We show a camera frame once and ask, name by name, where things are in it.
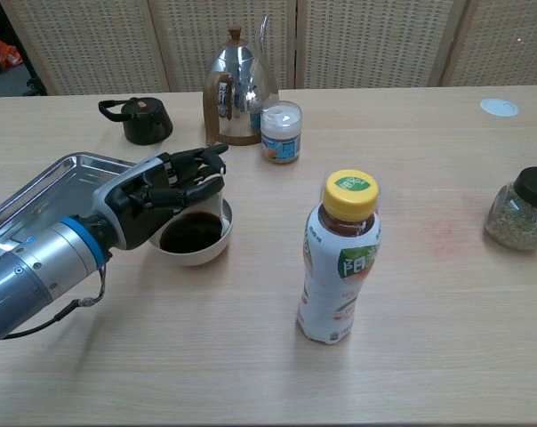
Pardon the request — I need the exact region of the steel gooseneck kettle wooden handle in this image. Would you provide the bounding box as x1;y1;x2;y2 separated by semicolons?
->
203;14;280;147

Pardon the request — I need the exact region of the white bowl with dark liquid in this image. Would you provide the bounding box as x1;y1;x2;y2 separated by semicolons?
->
148;195;234;267

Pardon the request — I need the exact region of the orange black object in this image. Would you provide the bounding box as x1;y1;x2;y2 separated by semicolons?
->
0;30;23;77

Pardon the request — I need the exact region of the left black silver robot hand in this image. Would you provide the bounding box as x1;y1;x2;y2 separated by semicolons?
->
92;142;230;251

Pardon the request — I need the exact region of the black tripod stand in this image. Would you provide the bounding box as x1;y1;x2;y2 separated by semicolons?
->
25;76;48;97

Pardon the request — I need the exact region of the stainless steel rectangular tray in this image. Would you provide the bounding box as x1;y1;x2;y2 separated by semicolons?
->
0;151;139;228

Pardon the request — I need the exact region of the tea bottle yellow cap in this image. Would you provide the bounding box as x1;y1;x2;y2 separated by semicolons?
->
296;168;382;344

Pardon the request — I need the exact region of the small black teapot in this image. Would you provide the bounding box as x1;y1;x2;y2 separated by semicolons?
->
98;96;174;146

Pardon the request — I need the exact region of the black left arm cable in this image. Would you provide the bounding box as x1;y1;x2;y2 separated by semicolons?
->
1;262;108;340

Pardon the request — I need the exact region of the woven bamboo folding screen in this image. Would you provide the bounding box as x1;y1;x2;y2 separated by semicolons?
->
0;0;537;97

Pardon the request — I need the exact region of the glass herb jar black lid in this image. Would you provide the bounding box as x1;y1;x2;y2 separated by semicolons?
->
484;166;537;252

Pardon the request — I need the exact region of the small clear jar white lid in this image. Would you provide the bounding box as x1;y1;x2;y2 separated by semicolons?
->
260;101;303;165

